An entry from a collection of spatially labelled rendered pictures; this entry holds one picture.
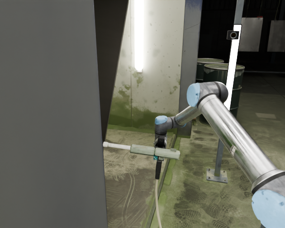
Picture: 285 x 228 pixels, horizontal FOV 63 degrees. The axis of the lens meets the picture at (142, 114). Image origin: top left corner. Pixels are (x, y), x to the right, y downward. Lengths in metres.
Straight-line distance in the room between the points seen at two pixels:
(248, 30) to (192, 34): 4.97
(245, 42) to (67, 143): 7.61
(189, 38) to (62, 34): 2.76
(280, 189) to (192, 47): 2.24
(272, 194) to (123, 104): 2.60
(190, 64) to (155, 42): 0.50
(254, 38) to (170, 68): 5.06
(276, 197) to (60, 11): 0.84
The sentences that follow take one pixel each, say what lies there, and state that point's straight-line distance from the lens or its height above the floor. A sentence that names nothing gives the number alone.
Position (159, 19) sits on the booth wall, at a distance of 2.98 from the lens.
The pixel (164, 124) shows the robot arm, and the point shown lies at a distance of 1.69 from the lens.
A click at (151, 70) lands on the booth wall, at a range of 3.04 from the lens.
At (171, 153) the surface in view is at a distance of 1.46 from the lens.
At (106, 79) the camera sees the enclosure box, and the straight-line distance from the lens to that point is 1.49.
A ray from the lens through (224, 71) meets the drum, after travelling 3.45.
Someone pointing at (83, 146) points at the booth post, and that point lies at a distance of 0.23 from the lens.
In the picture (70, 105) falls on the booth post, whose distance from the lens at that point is 0.20.
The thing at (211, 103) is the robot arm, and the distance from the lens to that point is 1.14.
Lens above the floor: 1.41
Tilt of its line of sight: 20 degrees down
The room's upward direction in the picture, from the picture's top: straight up
